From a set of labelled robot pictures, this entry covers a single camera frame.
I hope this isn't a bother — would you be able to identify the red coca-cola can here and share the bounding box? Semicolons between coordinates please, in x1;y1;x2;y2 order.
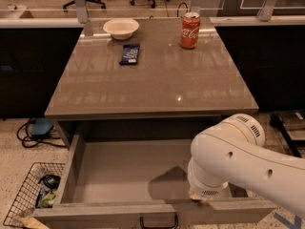
180;12;201;49

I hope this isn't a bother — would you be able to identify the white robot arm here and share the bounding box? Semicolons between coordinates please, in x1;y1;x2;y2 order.
188;114;305;219

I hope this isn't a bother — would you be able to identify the white paper bowl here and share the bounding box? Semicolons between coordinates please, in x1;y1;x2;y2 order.
103;18;139;40

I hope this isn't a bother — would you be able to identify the yellow snack bag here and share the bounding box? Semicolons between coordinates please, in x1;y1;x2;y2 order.
20;217;50;229

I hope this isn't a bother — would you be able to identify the green snack bag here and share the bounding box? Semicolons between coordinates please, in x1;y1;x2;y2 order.
38;190;57;208

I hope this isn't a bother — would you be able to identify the grey top drawer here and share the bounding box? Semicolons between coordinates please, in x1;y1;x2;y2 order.
34;135;275;229

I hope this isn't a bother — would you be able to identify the dark blue chocolate bar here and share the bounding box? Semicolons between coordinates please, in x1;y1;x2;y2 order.
119;43;140;65

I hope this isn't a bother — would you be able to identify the black floor cable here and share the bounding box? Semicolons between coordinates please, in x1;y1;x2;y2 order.
16;117;66;149

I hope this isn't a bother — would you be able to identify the black wire basket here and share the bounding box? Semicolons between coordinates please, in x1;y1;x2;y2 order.
3;162;65;228

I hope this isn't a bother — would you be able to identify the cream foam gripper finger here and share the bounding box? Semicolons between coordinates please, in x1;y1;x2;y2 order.
189;190;212;201

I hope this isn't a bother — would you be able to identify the blue foot pedal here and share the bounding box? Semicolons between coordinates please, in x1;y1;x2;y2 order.
30;117;53;137

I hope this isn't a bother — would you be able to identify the black coiled cable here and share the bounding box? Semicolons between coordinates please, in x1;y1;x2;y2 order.
37;174;62;191

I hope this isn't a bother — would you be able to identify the grey drawer cabinet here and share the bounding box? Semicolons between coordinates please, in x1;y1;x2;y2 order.
44;16;259;151

